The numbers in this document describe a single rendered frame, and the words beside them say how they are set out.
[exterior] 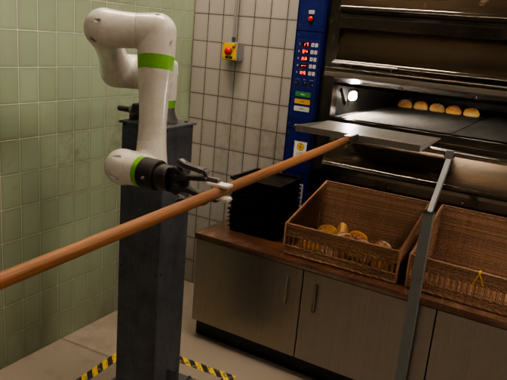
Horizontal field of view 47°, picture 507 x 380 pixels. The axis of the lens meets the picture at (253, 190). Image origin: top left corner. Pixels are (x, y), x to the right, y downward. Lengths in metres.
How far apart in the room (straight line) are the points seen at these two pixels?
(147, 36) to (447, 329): 1.62
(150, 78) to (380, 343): 1.52
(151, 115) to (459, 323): 1.47
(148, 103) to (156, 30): 0.22
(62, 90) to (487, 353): 2.12
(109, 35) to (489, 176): 1.83
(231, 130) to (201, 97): 0.28
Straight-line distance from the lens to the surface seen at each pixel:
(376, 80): 2.82
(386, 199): 2.99
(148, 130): 1.84
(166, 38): 1.87
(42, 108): 2.73
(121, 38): 1.89
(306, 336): 2.80
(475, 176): 2.91
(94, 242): 1.22
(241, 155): 3.35
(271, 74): 3.22
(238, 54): 3.26
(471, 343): 2.55
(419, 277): 2.44
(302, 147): 3.12
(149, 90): 1.85
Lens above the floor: 1.57
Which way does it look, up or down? 15 degrees down
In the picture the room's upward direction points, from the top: 5 degrees clockwise
